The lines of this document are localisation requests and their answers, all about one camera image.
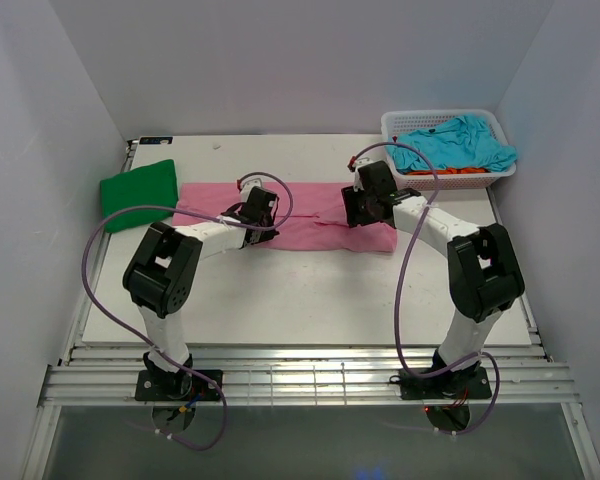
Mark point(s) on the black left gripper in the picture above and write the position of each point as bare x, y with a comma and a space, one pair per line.
268, 234

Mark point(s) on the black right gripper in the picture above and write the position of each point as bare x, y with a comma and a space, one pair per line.
351, 197

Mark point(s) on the pink t shirt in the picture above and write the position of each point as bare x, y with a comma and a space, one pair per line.
317, 223

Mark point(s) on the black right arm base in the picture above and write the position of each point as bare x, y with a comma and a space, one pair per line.
446, 397

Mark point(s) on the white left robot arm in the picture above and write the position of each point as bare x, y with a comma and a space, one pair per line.
160, 275

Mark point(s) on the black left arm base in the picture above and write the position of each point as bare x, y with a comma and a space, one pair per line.
174, 398

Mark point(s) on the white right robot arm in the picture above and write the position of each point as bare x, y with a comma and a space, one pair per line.
484, 276

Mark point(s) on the white plastic basket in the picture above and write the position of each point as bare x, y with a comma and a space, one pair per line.
403, 158

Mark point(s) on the orange t shirt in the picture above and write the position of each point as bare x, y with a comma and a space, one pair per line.
450, 171

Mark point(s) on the green folded t shirt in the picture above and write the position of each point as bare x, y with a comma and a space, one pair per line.
155, 184

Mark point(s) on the blue t shirt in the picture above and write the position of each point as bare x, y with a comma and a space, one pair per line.
463, 141

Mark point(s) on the blue label sticker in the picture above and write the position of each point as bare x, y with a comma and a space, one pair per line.
155, 140

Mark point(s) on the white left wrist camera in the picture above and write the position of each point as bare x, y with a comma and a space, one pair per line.
245, 187

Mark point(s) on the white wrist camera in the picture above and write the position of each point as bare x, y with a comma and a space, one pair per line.
245, 187
356, 163

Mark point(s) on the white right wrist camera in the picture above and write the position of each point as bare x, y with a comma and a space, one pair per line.
356, 163

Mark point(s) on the aluminium frame rail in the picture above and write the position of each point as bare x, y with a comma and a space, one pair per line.
94, 376

